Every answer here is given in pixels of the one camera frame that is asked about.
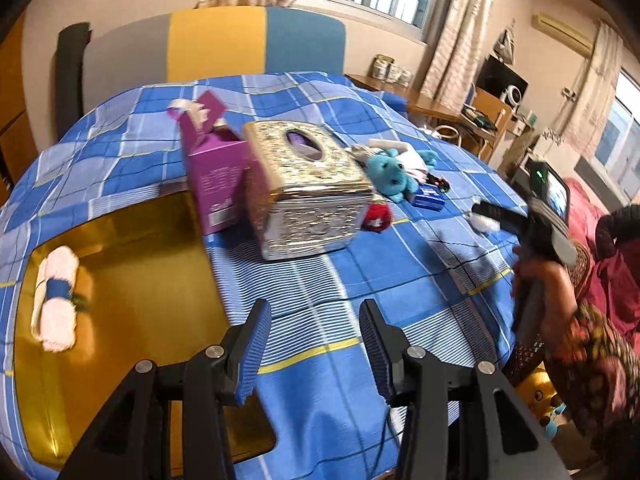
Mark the gold rectangular tray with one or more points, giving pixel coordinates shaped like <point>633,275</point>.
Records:
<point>140,270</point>

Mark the blue plaid bedsheet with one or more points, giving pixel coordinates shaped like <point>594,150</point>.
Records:
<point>410,280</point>

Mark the small black red item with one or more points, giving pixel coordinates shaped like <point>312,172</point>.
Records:
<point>439,182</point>

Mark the red cloth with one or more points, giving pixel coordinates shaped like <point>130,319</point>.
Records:
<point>615,285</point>

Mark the silver embossed tissue box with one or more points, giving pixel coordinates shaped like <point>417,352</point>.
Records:
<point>310,220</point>

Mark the black rolled mat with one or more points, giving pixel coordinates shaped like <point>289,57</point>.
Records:
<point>70,80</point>

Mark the red plush toy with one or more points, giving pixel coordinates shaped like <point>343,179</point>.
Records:
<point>377,219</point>

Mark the person's right hand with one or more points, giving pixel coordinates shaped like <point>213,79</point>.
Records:
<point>542,272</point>

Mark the glass jars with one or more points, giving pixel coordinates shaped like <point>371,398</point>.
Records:
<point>390,70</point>

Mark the sailboat ornament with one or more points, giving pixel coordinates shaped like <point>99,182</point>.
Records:
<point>506,42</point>

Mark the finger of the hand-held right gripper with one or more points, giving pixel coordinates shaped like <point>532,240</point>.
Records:
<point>500,215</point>

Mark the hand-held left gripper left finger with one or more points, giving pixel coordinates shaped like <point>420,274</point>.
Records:
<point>252,355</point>

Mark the white sock bunny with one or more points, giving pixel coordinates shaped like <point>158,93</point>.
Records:
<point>362,152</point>

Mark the grey yellow blue headboard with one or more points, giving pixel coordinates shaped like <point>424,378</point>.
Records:
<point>215,45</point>

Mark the small blue box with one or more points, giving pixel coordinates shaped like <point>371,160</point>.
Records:
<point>429,197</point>

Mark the pink towel blue band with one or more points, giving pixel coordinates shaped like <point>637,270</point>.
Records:
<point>52,325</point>

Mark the purple cardboard box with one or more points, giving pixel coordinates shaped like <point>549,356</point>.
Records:
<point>215,185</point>

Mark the blue plush toy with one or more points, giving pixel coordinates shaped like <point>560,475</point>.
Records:
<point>390,170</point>

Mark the black monitor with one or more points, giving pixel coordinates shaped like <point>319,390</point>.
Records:
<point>500,77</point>

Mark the small white fan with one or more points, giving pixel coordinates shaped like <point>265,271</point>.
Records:
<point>512,96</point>

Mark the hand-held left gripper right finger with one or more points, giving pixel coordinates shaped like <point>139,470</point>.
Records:
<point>375,355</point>

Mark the orange wooden wardrobe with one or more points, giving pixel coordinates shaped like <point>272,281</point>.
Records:
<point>12,125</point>

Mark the wall air conditioner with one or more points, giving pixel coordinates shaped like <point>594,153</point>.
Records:
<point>560,30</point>

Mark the wicker chair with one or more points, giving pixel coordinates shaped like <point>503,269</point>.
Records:
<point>582,272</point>

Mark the side window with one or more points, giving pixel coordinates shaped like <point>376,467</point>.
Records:
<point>622,135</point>

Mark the yellow plush toy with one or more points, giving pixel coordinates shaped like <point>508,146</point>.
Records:
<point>537,400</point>

